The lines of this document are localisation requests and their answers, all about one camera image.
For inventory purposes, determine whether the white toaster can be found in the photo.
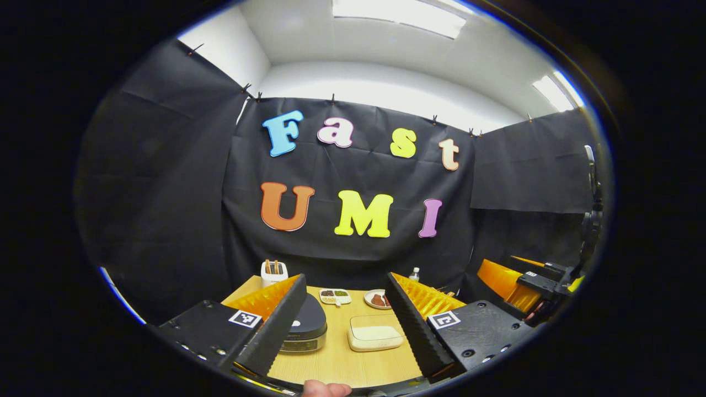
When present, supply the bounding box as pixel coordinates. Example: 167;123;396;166
260;259;289;287

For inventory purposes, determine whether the white divided dish of beans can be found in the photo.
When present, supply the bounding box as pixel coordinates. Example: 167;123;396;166
319;288;352;307

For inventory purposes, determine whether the white round plate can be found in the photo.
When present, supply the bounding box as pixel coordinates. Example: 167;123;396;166
364;289;393;310

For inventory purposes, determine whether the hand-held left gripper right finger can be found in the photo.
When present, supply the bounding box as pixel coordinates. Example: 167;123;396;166
385;271;536;381

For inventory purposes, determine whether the ceiling light panel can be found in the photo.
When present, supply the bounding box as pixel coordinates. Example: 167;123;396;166
332;0;467;40
532;70;586;113

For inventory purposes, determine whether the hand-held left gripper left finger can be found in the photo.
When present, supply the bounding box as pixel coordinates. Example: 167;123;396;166
148;273;308;378

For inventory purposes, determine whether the clear tray of white rice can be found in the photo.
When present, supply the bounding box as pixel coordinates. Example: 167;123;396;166
347;315;406;352

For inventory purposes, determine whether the black silver rice cooker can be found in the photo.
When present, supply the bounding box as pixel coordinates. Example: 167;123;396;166
279;293;328;353

